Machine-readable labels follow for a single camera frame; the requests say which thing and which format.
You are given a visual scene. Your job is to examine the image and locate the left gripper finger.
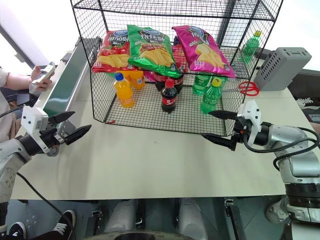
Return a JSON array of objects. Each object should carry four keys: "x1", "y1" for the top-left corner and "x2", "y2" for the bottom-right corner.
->
[
  {"x1": 48, "y1": 111, "x2": 76, "y2": 125},
  {"x1": 65, "y1": 124, "x2": 92, "y2": 146}
]

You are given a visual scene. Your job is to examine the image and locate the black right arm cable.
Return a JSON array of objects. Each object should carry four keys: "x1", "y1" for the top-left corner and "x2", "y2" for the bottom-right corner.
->
[{"x1": 242, "y1": 127, "x2": 320, "y2": 173}]

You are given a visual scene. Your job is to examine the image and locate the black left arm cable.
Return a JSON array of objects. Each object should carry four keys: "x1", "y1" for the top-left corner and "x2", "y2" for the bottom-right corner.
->
[{"x1": 16, "y1": 171, "x2": 77, "y2": 240}]

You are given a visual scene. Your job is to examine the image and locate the white rounded robot leg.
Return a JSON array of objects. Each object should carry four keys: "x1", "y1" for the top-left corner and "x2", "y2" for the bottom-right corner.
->
[
  {"x1": 177, "y1": 198, "x2": 209, "y2": 240},
  {"x1": 103, "y1": 199, "x2": 138, "y2": 234}
]

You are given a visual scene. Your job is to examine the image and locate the green potato chips bag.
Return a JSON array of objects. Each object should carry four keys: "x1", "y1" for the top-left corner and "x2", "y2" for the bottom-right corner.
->
[{"x1": 126, "y1": 24, "x2": 181, "y2": 79}]

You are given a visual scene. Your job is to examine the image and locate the green soda bottle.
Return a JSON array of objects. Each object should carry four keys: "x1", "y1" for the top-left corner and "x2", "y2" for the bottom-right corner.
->
[
  {"x1": 240, "y1": 30, "x2": 262, "y2": 64},
  {"x1": 191, "y1": 73, "x2": 212, "y2": 96},
  {"x1": 199, "y1": 77, "x2": 224, "y2": 116}
]

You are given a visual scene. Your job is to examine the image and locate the red handled scissors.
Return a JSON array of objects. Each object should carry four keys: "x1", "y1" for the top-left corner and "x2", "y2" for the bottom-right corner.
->
[{"x1": 238, "y1": 81, "x2": 260, "y2": 97}]

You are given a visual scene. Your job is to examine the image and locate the person's bare hand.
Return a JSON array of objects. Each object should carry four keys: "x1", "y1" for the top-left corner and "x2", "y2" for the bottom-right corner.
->
[{"x1": 30, "y1": 65, "x2": 54, "y2": 89}]

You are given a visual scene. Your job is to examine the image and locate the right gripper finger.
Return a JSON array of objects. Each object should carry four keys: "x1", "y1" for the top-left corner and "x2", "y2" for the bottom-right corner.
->
[
  {"x1": 200, "y1": 133, "x2": 237, "y2": 152},
  {"x1": 208, "y1": 109, "x2": 239, "y2": 120}
]

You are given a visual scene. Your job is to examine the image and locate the green conveyor belt machine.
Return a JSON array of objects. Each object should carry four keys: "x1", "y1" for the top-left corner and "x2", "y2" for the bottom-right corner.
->
[{"x1": 32, "y1": 36, "x2": 104, "y2": 141}]

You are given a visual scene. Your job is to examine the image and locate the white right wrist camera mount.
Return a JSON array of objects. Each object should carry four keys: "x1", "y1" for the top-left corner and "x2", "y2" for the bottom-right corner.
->
[{"x1": 236, "y1": 100, "x2": 263, "y2": 147}]

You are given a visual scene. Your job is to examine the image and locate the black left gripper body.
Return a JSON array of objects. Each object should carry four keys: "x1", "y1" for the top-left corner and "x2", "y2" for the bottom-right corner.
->
[{"x1": 39, "y1": 123, "x2": 67, "y2": 158}]

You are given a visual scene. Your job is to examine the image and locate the white handheld device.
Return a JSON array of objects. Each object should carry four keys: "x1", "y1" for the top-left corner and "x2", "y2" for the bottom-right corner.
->
[{"x1": 28, "y1": 61, "x2": 57, "y2": 95}]

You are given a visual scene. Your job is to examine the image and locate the magenta potato chips bag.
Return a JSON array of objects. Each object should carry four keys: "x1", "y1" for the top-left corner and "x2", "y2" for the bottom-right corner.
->
[{"x1": 171, "y1": 25, "x2": 237, "y2": 79}]

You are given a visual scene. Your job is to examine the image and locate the pink snack bag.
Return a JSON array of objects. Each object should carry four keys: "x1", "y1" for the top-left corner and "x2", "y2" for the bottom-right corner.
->
[{"x1": 142, "y1": 70, "x2": 158, "y2": 84}]

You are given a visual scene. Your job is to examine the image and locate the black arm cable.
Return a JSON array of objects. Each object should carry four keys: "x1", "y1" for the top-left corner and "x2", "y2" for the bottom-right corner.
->
[
  {"x1": 16, "y1": 171, "x2": 77, "y2": 240},
  {"x1": 242, "y1": 127, "x2": 320, "y2": 173}
]

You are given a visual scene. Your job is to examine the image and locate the black table leg bracket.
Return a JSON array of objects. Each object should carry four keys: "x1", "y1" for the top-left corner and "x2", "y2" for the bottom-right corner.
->
[{"x1": 223, "y1": 198, "x2": 250, "y2": 240}]

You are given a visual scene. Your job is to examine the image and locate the grey vented plastic box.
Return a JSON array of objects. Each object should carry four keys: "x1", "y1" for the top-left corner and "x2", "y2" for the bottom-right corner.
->
[{"x1": 253, "y1": 47, "x2": 313, "y2": 92}]

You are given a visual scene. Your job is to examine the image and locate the orange soda bottle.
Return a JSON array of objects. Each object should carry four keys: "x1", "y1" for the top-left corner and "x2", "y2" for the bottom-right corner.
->
[
  {"x1": 113, "y1": 72, "x2": 135, "y2": 109},
  {"x1": 127, "y1": 70, "x2": 147, "y2": 91}
]

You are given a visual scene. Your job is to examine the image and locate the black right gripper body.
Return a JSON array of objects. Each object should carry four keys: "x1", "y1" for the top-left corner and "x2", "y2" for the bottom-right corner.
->
[{"x1": 230, "y1": 115, "x2": 251, "y2": 144}]

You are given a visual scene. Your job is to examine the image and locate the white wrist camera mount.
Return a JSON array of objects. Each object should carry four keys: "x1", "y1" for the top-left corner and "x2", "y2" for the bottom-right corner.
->
[
  {"x1": 20, "y1": 105, "x2": 50, "y2": 155},
  {"x1": 236, "y1": 100, "x2": 263, "y2": 147}
]

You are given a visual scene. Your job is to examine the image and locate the black printed mat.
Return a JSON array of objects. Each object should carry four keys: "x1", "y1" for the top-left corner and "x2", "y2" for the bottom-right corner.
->
[{"x1": 287, "y1": 68, "x2": 320, "y2": 123}]

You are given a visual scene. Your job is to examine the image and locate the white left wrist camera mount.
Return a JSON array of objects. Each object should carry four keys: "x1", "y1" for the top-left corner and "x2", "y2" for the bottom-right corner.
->
[{"x1": 20, "y1": 105, "x2": 50, "y2": 155}]

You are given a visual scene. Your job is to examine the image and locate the black white sneaker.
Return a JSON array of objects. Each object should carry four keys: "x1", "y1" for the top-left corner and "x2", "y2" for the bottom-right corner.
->
[
  {"x1": 6, "y1": 220, "x2": 28, "y2": 237},
  {"x1": 51, "y1": 209, "x2": 77, "y2": 236}
]

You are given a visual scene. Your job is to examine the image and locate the black wire mesh shelf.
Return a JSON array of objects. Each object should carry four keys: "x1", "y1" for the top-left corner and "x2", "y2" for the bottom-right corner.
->
[{"x1": 69, "y1": 0, "x2": 285, "y2": 137}]

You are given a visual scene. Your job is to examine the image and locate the red potato chips bag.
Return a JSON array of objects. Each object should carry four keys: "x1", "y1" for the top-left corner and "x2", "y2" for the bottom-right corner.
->
[{"x1": 91, "y1": 30, "x2": 140, "y2": 74}]

